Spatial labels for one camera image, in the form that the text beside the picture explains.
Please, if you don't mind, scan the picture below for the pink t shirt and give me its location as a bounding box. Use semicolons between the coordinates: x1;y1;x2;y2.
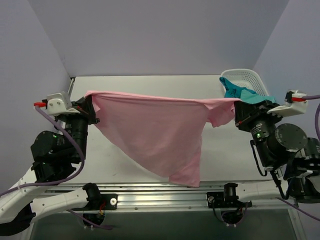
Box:
85;91;237;187

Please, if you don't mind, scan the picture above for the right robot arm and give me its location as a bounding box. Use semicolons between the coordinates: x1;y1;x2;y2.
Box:
222;100;320;207

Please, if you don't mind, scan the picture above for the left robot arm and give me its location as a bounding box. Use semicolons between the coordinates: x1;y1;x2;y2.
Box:
0;92;118;236

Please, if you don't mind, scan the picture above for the teal t shirt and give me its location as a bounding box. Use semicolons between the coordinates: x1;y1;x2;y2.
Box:
219;76;276;104

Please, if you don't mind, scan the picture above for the white plastic basket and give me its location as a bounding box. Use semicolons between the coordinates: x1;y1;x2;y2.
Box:
221;68;269;96

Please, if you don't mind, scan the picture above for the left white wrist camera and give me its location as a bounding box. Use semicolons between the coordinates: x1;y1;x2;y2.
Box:
33;92;80;117

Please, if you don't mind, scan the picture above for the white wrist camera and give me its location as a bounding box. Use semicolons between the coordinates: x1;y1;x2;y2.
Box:
33;92;80;117
267;90;308;118

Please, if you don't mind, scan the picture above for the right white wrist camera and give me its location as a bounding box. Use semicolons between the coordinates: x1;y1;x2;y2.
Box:
267;90;308;118

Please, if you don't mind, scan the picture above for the right black cable loop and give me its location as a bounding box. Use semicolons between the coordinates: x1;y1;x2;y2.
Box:
249;139;268;177

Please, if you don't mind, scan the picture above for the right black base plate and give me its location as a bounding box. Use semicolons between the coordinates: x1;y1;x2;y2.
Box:
206;191;253;209

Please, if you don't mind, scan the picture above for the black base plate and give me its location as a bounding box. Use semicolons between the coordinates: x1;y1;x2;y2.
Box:
206;191;253;209
72;193;118;211

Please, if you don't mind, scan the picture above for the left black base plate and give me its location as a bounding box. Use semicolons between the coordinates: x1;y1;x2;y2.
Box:
72;193;118;211

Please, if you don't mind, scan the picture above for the aluminium mounting rail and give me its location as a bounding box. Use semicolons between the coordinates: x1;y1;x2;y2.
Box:
30;181;286;220

